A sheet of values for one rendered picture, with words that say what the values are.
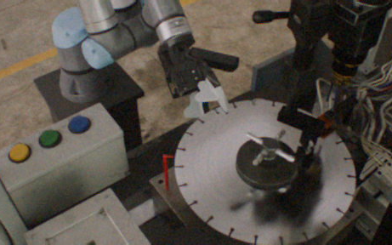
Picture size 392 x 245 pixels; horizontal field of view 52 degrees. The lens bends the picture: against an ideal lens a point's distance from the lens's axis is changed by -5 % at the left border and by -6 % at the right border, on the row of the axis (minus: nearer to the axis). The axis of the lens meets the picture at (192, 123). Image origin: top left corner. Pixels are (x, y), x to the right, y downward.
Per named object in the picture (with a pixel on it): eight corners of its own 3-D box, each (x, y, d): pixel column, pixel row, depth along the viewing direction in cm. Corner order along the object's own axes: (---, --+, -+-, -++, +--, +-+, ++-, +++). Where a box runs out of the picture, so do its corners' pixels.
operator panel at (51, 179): (23, 231, 88) (-1, 192, 77) (7, 196, 94) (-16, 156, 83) (131, 173, 99) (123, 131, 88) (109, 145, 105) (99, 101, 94)
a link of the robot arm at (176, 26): (183, 28, 99) (190, 12, 91) (190, 45, 99) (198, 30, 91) (154, 37, 97) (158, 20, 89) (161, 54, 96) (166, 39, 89)
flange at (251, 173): (292, 194, 71) (295, 185, 69) (230, 180, 73) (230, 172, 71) (299, 146, 78) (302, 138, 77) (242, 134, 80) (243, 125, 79)
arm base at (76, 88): (53, 81, 122) (45, 54, 115) (98, 62, 128) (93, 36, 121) (73, 110, 114) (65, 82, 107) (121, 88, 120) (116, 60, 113)
